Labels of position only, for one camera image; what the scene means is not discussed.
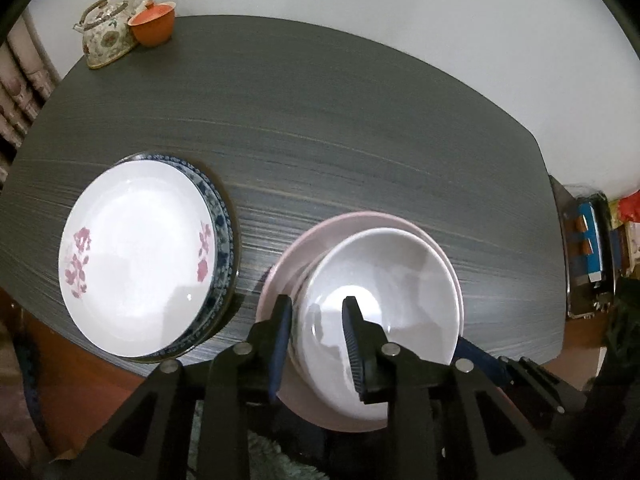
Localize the white plate with pink flowers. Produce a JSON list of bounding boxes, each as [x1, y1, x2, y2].
[[59, 161, 218, 358]]

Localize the pink bowl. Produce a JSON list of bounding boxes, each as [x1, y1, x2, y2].
[[255, 211, 466, 433]]

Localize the wooden side table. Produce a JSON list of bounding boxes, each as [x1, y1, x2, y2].
[[549, 175, 623, 319]]

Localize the red packet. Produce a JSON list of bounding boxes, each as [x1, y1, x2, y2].
[[617, 194, 640, 224]]

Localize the large blue floral plate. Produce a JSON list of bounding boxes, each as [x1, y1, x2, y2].
[[117, 152, 242, 365]]

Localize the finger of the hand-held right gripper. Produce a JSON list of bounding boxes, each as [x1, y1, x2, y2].
[[498, 357, 586, 413], [456, 337, 508, 388]]

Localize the beige patterned curtain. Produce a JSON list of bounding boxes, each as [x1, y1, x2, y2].
[[0, 15, 62, 173]]

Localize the white bowl with rabbit print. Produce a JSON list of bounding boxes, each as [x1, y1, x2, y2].
[[295, 227, 458, 423]]

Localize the orange lidded tea cup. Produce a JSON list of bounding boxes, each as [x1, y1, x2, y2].
[[128, 1, 177, 48]]

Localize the green fluffy cloth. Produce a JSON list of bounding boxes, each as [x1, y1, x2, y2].
[[190, 400, 328, 480]]

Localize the floral ceramic teapot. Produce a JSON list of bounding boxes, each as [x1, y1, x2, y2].
[[73, 0, 160, 70]]

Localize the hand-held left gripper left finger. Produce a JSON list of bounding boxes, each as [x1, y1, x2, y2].
[[50, 294, 295, 480]]

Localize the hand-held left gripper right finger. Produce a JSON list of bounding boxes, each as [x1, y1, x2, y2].
[[341, 296, 576, 480]]

